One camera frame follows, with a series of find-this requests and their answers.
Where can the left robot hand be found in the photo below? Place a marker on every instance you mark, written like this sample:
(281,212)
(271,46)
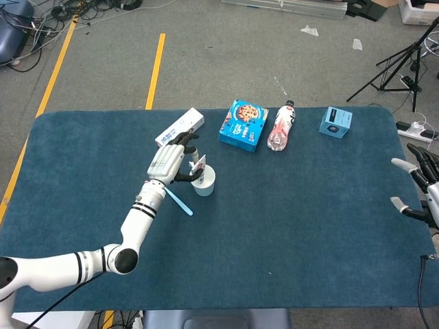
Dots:
(164,162)

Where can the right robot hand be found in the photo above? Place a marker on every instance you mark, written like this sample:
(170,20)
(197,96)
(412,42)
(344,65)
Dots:
(433,192)

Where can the white patterned toothpaste tube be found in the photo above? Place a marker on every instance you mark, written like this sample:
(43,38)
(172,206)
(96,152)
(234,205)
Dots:
(200,164)

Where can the light blue toothbrush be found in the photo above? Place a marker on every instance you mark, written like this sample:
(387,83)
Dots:
(180,202)

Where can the pale blue plastic cup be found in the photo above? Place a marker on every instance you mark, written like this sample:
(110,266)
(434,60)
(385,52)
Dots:
(205,190)

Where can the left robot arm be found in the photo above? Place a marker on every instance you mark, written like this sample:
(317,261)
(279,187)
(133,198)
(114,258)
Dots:
(137,226)

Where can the white toothpaste carton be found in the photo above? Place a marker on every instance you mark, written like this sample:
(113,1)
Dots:
(185,121)

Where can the white power strip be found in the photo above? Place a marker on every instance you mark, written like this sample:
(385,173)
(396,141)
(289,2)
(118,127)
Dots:
(413,132)

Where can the blue cookie box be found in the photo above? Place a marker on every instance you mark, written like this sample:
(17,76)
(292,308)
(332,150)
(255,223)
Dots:
(243,127)

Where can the light blue speaker box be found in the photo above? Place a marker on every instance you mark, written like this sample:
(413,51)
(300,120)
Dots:
(336,121)

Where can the pink label drink bottle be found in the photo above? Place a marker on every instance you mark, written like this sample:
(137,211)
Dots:
(281,128)

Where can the blue felt table mat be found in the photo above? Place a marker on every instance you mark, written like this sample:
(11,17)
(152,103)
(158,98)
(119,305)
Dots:
(274,240)

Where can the black tripod stand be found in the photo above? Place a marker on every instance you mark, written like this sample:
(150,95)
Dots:
(416,51)

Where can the crumpled white paper scrap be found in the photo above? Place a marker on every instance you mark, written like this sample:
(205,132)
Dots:
(357,44)
(310,31)

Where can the white storage crate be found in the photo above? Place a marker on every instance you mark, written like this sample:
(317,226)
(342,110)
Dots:
(415,13)

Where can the white box under table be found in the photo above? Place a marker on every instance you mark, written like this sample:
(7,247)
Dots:
(58,320)

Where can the dark blue machine base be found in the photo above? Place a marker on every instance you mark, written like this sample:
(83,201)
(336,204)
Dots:
(10,37)

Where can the black bracket plates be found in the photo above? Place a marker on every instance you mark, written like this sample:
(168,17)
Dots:
(365,9)

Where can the aluminium profile rail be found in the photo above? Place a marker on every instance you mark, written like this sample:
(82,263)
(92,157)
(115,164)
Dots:
(291,7)

